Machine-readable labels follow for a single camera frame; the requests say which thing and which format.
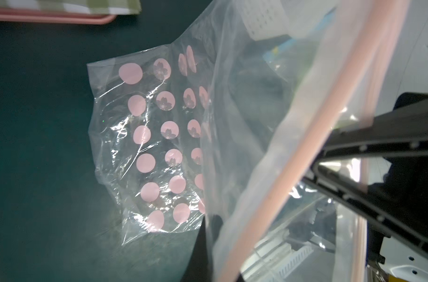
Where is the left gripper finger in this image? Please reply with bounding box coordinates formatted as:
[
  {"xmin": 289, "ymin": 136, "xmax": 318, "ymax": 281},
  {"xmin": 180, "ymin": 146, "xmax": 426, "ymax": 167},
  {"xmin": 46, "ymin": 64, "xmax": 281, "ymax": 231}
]
[{"xmin": 181, "ymin": 218, "xmax": 212, "ymax": 282}]

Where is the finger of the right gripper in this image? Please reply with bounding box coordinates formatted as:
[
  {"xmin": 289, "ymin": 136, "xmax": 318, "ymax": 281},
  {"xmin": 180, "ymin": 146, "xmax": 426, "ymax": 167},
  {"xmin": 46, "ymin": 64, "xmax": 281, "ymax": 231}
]
[
  {"xmin": 302, "ymin": 166, "xmax": 428, "ymax": 254},
  {"xmin": 319, "ymin": 99, "xmax": 428, "ymax": 159}
]

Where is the pink-dotted zipper bag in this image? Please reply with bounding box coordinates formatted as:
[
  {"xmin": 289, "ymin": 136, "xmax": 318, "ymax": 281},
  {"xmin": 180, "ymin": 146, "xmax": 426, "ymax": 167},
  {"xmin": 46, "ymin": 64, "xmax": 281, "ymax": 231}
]
[{"xmin": 87, "ymin": 1, "xmax": 410, "ymax": 282}]

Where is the clear blue-zip zipper bag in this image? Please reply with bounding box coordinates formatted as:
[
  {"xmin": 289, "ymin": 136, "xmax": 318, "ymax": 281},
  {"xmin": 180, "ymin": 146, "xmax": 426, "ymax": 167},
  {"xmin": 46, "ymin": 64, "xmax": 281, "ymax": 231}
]
[{"xmin": 263, "ymin": 12, "xmax": 335, "ymax": 88}]

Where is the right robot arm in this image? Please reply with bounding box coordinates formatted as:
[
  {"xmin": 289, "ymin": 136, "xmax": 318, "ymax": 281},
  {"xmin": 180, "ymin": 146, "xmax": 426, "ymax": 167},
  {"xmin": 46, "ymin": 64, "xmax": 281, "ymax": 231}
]
[{"xmin": 303, "ymin": 92, "xmax": 428, "ymax": 282}]

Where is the white plastic basket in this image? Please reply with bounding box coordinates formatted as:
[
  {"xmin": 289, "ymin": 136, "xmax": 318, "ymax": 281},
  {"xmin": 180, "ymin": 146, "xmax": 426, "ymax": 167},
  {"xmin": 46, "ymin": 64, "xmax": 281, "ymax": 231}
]
[{"xmin": 234, "ymin": 0, "xmax": 289, "ymax": 41}]

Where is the green checkered cloth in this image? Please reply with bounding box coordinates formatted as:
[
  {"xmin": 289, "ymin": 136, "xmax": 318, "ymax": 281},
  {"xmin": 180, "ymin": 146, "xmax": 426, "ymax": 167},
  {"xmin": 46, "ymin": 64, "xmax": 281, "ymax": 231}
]
[{"xmin": 0, "ymin": 0, "xmax": 142, "ymax": 15}]

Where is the pink tray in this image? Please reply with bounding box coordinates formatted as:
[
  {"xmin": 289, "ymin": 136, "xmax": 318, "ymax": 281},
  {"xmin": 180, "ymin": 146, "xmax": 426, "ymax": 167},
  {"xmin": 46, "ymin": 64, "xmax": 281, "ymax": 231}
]
[{"xmin": 0, "ymin": 8, "xmax": 117, "ymax": 25}]

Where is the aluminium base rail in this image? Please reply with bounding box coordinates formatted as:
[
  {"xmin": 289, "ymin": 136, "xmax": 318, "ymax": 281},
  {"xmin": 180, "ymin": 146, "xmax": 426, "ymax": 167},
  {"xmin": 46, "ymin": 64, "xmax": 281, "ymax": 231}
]
[{"xmin": 240, "ymin": 197, "xmax": 328, "ymax": 282}]

